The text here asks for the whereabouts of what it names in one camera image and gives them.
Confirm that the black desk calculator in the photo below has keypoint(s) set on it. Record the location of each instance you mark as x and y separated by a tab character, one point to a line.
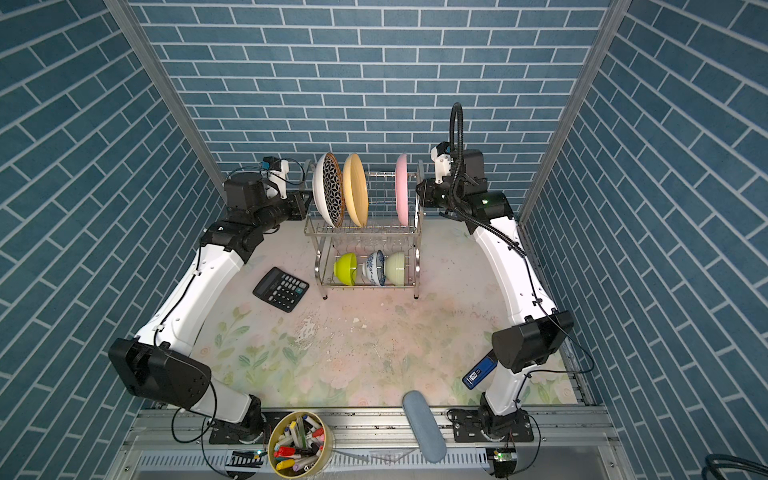
280	289

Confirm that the lime green small bowl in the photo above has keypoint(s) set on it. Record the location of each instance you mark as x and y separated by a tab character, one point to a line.
345	269

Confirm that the white patterned large bowl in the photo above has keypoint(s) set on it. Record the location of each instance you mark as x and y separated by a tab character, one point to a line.
327	190

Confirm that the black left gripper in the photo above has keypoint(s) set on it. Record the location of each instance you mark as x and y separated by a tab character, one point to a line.
297	210

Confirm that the pink plastic plate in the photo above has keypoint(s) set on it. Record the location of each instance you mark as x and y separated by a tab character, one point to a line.
401	190

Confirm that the blue card device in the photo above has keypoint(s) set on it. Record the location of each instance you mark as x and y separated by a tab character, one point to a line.
480	370

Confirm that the aluminium corner frame post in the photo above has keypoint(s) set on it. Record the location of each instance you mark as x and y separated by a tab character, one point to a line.
605	35
129	25

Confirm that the aluminium corner frame post right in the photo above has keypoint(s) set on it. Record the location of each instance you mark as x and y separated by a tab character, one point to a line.
605	35

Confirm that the aluminium corner frame post left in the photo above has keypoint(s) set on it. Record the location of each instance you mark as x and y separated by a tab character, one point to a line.
129	25

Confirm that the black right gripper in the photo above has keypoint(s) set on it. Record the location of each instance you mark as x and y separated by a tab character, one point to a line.
426	198

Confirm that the blue floral white bowl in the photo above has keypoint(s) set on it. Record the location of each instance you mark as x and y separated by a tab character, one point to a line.
373	269

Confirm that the yellow tin pen holder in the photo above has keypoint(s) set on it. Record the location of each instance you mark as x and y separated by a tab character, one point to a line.
300	445

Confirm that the yellow plastic plate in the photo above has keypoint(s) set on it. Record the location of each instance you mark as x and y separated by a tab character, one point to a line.
355	190

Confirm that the grey blue oval case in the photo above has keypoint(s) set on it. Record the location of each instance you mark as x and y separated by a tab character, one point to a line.
424	427

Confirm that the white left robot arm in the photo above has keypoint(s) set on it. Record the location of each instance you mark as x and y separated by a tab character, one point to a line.
156	364

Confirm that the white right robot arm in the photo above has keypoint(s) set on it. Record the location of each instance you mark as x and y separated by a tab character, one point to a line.
537	328

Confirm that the pale green small bowl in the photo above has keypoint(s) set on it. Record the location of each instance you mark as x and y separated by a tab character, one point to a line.
395	268

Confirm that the steel two-tier dish rack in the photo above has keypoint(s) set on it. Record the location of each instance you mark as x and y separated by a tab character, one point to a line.
370	236

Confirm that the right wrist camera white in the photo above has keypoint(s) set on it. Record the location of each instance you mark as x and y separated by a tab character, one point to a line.
441	157

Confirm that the aluminium front rail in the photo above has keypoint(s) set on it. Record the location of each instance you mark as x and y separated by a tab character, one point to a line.
558	442

